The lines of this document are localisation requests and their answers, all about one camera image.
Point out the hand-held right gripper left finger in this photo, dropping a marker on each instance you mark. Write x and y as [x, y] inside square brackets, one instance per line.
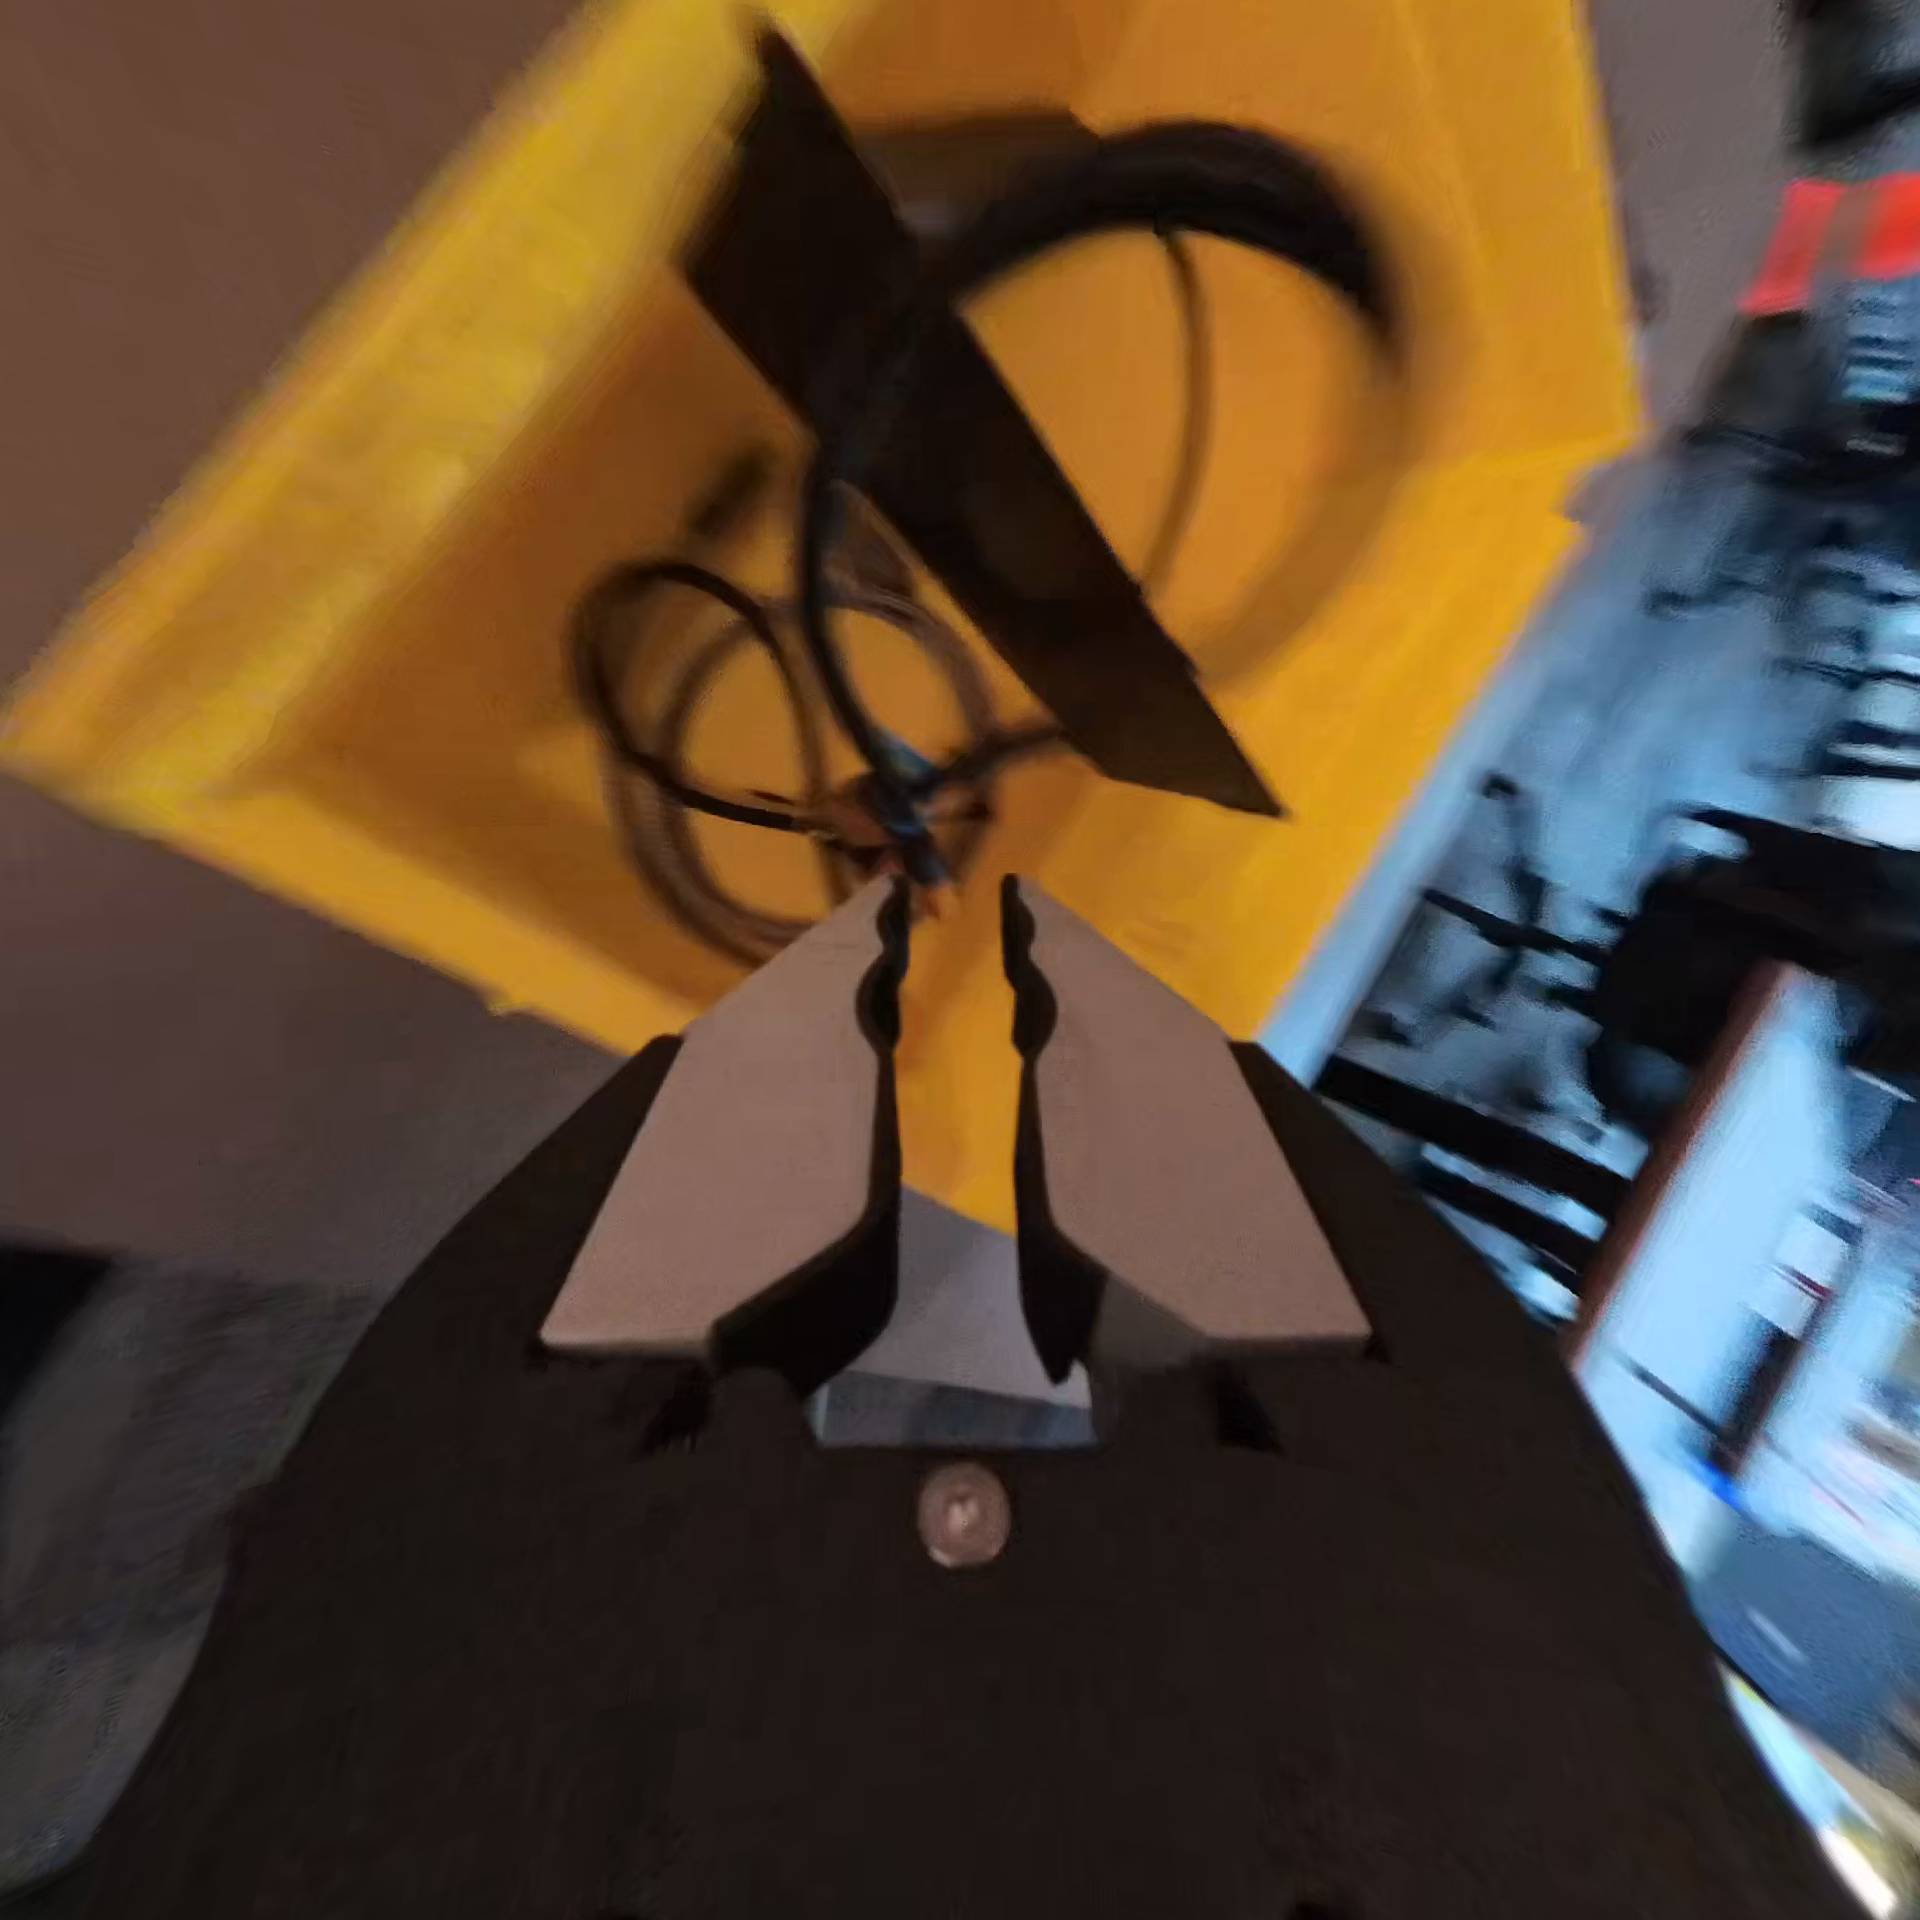
[721, 1184]

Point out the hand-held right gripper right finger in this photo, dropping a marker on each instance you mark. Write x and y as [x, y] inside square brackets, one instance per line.
[1201, 1184]

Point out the yellow plastic bin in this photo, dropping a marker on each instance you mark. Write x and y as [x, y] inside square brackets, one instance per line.
[452, 523]

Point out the black flat divider panel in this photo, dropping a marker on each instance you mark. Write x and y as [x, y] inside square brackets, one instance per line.
[1050, 599]

